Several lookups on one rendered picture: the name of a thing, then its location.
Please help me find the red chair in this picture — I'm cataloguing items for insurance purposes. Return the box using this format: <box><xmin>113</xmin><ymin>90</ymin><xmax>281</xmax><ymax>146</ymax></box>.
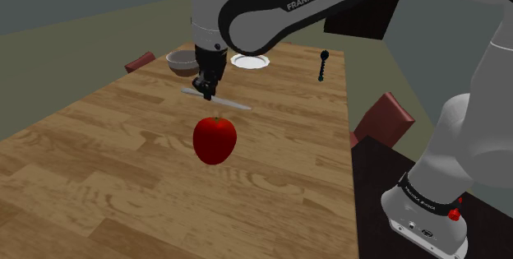
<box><xmin>123</xmin><ymin>51</ymin><xmax>157</xmax><ymax>74</ymax></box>
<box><xmin>349</xmin><ymin>91</ymin><xmax>416</xmax><ymax>150</ymax></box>

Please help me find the wooden table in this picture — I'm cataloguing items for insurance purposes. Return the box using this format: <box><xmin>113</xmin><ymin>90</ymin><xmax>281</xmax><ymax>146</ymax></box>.
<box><xmin>0</xmin><ymin>42</ymin><xmax>360</xmax><ymax>259</ymax></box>

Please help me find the black spoon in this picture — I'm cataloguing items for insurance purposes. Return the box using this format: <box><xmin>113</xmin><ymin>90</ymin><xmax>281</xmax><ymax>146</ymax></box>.
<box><xmin>317</xmin><ymin>49</ymin><xmax>330</xmax><ymax>83</ymax></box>

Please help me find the red tomato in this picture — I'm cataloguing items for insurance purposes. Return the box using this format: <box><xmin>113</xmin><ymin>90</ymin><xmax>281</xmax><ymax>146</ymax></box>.
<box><xmin>192</xmin><ymin>116</ymin><xmax>238</xmax><ymax>166</ymax></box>

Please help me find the grey bowl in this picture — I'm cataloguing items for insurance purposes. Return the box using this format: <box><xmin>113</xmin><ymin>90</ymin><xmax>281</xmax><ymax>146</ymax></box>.
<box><xmin>165</xmin><ymin>49</ymin><xmax>200</xmax><ymax>78</ymax></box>

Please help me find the white plate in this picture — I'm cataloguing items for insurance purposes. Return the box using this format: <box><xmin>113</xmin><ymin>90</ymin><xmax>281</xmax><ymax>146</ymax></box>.
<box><xmin>230</xmin><ymin>53</ymin><xmax>270</xmax><ymax>71</ymax></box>

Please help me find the grey knife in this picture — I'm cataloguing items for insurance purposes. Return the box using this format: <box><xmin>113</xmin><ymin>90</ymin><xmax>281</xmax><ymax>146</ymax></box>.
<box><xmin>180</xmin><ymin>86</ymin><xmax>253</xmax><ymax>111</ymax></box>

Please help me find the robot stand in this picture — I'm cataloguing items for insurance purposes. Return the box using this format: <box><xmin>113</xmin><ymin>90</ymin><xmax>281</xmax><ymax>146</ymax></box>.
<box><xmin>350</xmin><ymin>135</ymin><xmax>513</xmax><ymax>259</ymax></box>

